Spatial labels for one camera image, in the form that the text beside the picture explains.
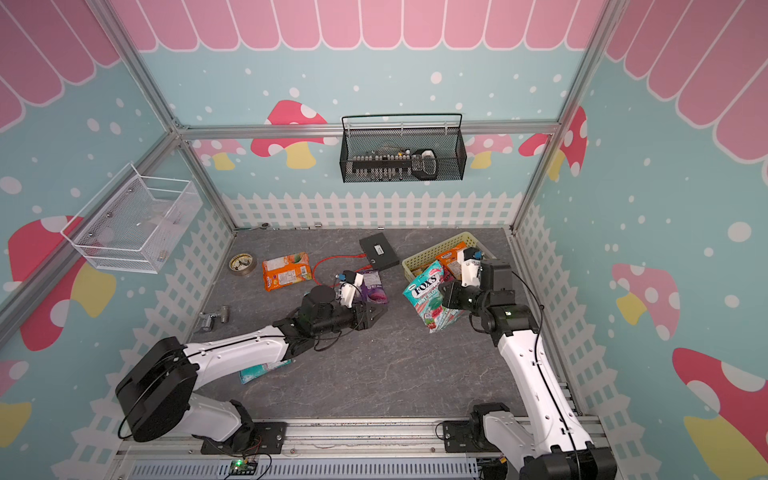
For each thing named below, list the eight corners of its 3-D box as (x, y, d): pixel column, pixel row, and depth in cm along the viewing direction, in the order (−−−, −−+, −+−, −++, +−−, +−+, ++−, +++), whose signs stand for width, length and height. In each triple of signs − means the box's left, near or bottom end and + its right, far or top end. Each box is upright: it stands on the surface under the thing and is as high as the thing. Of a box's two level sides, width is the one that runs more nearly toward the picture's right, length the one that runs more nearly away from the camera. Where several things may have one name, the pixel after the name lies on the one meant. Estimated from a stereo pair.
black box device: (374, 271, 109) (374, 267, 107) (360, 243, 118) (359, 239, 116) (398, 263, 112) (398, 258, 110) (383, 236, 121) (383, 231, 119)
